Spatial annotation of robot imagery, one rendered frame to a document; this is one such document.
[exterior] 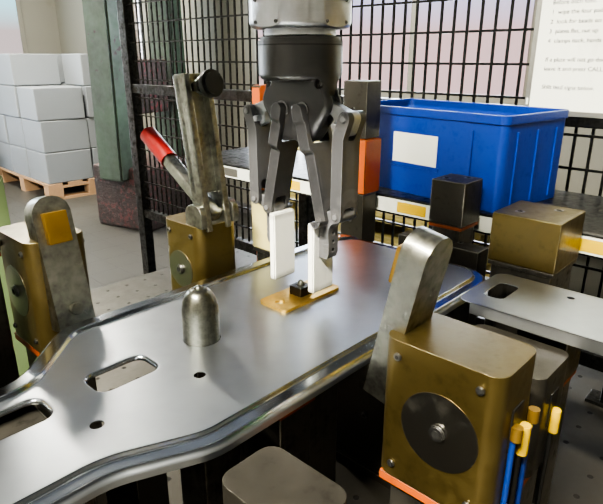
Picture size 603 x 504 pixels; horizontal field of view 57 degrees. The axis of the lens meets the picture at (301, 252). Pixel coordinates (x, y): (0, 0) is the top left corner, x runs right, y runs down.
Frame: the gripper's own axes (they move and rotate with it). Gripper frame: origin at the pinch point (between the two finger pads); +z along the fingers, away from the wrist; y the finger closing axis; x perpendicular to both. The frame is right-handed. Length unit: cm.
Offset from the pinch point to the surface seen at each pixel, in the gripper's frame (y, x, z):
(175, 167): -19.9, -0.6, -6.1
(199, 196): -13.9, -1.8, -3.7
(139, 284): -81, 27, 35
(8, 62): -513, 165, -15
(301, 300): 1.3, -1.3, 4.5
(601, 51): 9, 54, -19
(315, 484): 18.2, -18.1, 5.8
